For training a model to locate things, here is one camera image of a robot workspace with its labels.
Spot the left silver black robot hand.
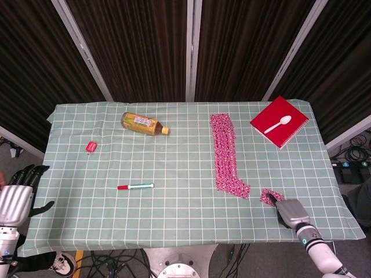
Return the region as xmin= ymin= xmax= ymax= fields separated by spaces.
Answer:
xmin=0 ymin=164 xmax=56 ymax=228

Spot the black floor cable bundle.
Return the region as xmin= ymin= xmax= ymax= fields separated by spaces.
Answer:
xmin=75 ymin=248 xmax=154 ymax=278
xmin=333 ymin=130 xmax=371 ymax=163

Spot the black hanging cable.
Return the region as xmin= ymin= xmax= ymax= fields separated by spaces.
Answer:
xmin=223 ymin=244 xmax=250 ymax=278

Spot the yellow-label tea bottle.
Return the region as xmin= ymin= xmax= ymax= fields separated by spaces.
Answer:
xmin=121 ymin=112 xmax=170 ymax=137

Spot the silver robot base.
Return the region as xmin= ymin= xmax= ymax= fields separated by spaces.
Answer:
xmin=144 ymin=244 xmax=220 ymax=278

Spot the red and white marker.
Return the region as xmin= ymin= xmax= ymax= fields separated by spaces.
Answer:
xmin=117 ymin=183 xmax=155 ymax=191

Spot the green checked tablecloth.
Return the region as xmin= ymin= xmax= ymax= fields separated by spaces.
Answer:
xmin=17 ymin=100 xmax=366 ymax=258

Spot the dark grey clothed knee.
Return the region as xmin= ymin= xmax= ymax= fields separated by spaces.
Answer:
xmin=343 ymin=176 xmax=371 ymax=228

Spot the red spiral notebook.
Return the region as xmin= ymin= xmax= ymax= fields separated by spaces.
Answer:
xmin=250 ymin=96 xmax=310 ymax=150

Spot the white plastic spoon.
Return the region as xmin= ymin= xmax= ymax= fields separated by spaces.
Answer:
xmin=263 ymin=115 xmax=293 ymax=134

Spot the white black sneaker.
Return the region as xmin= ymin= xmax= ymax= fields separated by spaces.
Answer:
xmin=49 ymin=251 xmax=78 ymax=276

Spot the black foot pedal set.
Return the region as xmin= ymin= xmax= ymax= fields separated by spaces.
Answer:
xmin=332 ymin=160 xmax=371 ymax=184

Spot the black trouser leg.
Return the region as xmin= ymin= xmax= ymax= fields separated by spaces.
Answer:
xmin=16 ymin=251 xmax=57 ymax=273

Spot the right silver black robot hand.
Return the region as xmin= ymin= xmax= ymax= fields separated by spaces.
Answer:
xmin=268 ymin=193 xmax=311 ymax=230

